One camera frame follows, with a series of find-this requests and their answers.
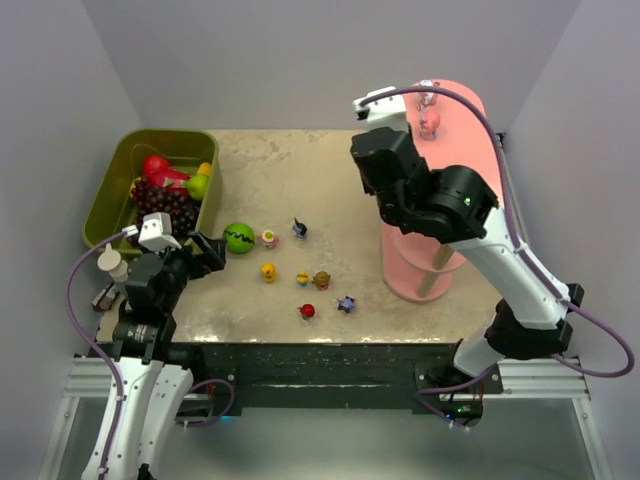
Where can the yellow minion figurine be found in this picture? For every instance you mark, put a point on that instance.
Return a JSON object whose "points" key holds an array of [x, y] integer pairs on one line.
{"points": [[302, 278]]}

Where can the yellow pepper toy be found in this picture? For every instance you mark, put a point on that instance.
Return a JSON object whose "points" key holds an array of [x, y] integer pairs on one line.
{"points": [[204, 169]]}

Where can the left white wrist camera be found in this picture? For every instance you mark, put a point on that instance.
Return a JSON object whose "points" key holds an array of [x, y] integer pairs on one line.
{"points": [[155, 233]]}

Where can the red dragon fruit toy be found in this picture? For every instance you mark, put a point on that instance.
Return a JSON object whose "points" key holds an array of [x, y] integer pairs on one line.
{"points": [[159, 172]]}

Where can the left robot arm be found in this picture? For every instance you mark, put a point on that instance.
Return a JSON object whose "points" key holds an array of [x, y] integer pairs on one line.
{"points": [[150, 375]]}

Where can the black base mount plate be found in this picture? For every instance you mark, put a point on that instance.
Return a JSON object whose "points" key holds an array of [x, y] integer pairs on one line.
{"points": [[370, 376]]}

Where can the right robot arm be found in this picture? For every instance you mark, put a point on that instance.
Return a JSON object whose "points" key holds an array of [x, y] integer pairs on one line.
{"points": [[456, 207]]}

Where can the dark grape bunch toy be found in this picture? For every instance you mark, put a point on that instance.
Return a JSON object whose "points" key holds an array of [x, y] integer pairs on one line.
{"points": [[182, 209]]}

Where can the green plastic bin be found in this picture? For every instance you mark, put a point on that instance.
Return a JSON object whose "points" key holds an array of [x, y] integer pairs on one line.
{"points": [[186, 150]]}

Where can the pink tiered shelf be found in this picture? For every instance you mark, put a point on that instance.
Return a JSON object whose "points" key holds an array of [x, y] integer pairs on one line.
{"points": [[417, 268]]}

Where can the yellow duck figurine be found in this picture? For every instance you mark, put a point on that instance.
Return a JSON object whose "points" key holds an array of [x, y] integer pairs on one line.
{"points": [[268, 271]]}

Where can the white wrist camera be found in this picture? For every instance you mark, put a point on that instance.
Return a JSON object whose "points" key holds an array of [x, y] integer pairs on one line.
{"points": [[155, 233], [389, 111]]}

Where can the beige suction hook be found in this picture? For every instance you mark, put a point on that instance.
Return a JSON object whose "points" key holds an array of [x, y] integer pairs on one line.
{"points": [[111, 262]]}

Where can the aluminium frame rail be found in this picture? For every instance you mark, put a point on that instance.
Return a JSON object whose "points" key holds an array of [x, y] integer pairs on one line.
{"points": [[535, 379]]}

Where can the brown figurine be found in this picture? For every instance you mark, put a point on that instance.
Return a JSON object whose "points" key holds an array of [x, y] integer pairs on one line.
{"points": [[321, 280]]}

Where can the red white figurine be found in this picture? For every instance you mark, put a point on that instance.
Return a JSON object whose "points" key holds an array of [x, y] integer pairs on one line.
{"points": [[424, 100]]}

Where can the pink pig figurine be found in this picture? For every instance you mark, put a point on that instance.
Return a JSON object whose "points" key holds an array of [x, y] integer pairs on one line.
{"points": [[429, 123]]}

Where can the purple black-eared figurine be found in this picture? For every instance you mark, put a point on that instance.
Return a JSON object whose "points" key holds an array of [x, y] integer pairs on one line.
{"points": [[300, 229]]}

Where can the green apple toy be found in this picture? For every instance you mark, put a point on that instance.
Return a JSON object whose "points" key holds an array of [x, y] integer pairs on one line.
{"points": [[197, 186]]}

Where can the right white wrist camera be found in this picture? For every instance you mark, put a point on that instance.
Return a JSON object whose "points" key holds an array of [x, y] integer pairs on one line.
{"points": [[389, 111]]}

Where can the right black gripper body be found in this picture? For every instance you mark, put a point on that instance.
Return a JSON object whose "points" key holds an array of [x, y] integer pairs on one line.
{"points": [[370, 151]]}

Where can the green watermelon ball toy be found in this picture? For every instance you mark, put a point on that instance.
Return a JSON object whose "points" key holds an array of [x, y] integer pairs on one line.
{"points": [[240, 237]]}

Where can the pink figurine with yellow hat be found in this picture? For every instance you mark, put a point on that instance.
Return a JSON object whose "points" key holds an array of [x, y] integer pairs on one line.
{"points": [[269, 239]]}

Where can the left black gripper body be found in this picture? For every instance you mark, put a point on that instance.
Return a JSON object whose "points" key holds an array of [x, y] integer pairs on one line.
{"points": [[198, 253]]}

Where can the purple star figurine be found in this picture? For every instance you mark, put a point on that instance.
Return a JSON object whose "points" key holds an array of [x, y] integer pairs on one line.
{"points": [[346, 304]]}

